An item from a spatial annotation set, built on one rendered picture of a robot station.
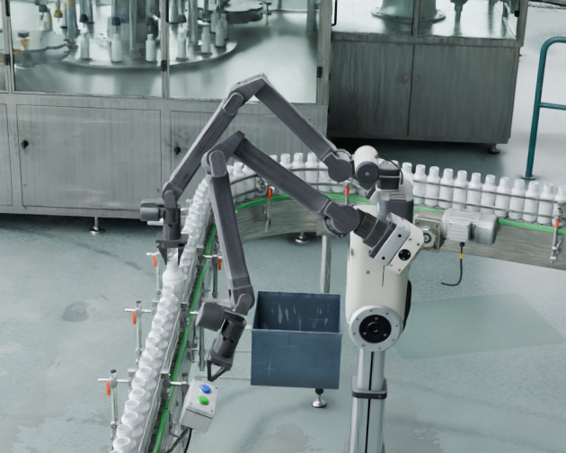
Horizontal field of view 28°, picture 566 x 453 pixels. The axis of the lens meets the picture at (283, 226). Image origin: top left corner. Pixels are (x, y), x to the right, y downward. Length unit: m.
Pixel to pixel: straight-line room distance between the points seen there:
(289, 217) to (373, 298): 1.66
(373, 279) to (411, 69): 5.32
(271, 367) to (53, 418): 1.55
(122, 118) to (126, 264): 0.86
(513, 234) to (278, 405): 1.35
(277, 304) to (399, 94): 4.58
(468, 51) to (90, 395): 4.34
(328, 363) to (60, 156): 3.33
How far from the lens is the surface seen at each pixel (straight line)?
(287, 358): 3.90
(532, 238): 4.80
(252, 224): 4.85
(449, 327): 6.05
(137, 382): 3.15
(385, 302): 3.35
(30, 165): 6.93
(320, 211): 3.05
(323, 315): 4.16
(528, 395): 5.52
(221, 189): 3.00
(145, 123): 6.70
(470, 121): 8.66
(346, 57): 8.46
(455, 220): 4.67
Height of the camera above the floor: 2.74
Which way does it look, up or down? 22 degrees down
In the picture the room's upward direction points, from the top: 2 degrees clockwise
